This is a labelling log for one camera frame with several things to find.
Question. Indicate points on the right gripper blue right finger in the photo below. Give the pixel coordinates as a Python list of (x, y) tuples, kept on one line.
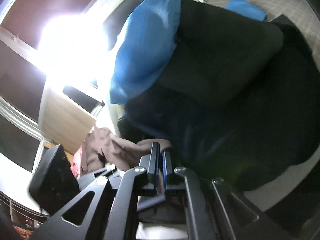
[(214, 210)]

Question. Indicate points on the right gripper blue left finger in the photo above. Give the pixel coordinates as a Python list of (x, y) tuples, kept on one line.
[(107, 207)]

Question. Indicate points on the brown fleece garment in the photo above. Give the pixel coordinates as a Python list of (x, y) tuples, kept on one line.
[(101, 146)]

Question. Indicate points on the folded pink shirt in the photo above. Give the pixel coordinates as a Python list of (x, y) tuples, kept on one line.
[(76, 164)]

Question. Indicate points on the light wood board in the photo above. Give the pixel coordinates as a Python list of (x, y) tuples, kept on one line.
[(63, 121)]

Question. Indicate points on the black garment yellow print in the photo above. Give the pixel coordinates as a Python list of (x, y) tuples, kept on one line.
[(239, 98)]

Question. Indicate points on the blue garment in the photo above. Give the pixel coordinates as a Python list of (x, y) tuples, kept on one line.
[(148, 40)]

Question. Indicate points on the plaid beige table cloth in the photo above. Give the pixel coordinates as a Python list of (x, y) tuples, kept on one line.
[(299, 12)]

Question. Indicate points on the bright ring light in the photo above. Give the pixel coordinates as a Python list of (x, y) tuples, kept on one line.
[(72, 49)]

